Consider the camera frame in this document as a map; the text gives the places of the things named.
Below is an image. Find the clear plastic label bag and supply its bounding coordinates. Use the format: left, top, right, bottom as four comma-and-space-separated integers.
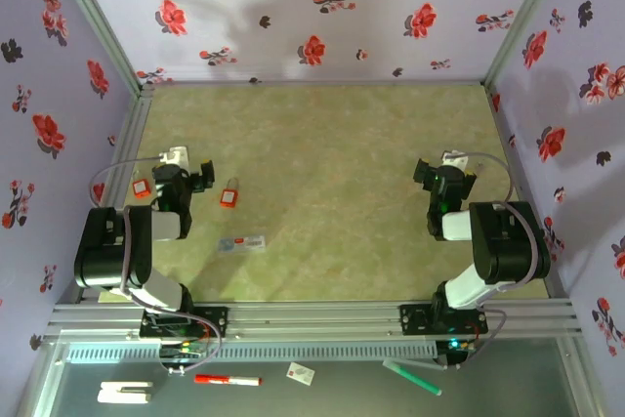
217, 234, 268, 255

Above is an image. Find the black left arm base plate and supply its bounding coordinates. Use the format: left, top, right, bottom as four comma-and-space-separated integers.
140, 307, 229, 339

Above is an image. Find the red padlock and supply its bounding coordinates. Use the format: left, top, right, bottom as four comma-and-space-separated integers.
219, 176, 241, 211

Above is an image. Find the white block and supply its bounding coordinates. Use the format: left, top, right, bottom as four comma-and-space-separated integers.
96, 380, 154, 405

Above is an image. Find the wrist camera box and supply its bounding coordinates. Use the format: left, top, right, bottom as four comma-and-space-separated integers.
159, 146, 190, 169
438, 150, 471, 170

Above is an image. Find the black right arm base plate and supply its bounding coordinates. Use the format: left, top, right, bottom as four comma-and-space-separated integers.
398, 303, 488, 338

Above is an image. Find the grey slotted cable duct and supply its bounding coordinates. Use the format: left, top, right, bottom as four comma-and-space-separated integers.
65, 341, 438, 364

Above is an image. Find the grey left arm cable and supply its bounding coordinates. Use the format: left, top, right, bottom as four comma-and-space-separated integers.
87, 155, 224, 377

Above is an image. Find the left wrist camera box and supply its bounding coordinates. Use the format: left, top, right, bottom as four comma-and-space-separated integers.
159, 146, 190, 169

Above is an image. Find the red marker pen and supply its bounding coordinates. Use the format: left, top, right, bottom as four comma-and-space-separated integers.
193, 374, 264, 387

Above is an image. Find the aluminium side rail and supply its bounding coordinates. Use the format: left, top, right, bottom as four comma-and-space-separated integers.
482, 84, 570, 300
53, 84, 156, 306

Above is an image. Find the aluminium back rail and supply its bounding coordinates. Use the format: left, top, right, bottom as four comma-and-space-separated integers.
146, 77, 489, 89

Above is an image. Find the green marker pen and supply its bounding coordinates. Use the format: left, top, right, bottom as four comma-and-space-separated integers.
382, 359, 443, 397

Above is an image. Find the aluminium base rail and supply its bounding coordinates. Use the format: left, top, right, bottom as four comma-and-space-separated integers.
42, 299, 585, 344

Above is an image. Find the white card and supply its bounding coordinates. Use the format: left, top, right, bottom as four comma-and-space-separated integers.
286, 361, 316, 386

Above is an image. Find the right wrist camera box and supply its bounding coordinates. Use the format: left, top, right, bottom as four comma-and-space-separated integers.
438, 150, 471, 170

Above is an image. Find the aluminium corner post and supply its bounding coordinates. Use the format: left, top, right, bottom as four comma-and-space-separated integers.
480, 0, 572, 89
46, 0, 155, 96

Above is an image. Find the orange tag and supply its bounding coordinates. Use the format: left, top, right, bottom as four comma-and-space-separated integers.
130, 170, 151, 200

